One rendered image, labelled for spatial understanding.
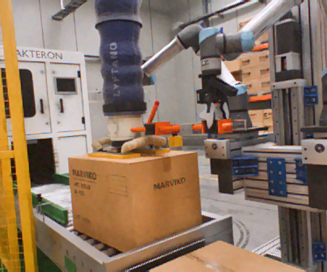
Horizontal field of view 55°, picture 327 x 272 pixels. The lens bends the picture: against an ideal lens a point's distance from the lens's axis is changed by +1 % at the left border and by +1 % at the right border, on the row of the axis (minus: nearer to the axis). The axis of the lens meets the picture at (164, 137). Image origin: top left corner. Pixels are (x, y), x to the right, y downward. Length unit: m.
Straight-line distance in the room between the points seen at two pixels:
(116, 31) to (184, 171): 0.74
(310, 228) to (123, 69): 1.17
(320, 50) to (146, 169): 0.98
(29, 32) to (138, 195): 9.72
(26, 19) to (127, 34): 9.38
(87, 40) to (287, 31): 10.21
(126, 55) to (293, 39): 0.78
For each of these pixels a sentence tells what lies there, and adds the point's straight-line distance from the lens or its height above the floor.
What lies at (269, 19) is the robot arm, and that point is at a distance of 1.37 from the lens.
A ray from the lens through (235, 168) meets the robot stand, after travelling 1.56.
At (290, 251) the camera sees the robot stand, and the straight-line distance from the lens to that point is 1.76.
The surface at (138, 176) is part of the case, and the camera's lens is 1.29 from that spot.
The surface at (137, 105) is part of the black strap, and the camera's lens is 1.53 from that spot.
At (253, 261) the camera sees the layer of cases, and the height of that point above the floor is 0.54.
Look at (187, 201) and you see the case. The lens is 1.50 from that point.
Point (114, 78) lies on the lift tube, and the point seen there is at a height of 1.33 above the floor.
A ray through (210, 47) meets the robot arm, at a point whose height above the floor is 1.36.
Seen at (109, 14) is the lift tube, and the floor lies 1.62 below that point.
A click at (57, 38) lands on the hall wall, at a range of 11.07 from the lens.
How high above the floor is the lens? 1.11
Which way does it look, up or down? 3 degrees down
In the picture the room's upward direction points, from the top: 4 degrees counter-clockwise
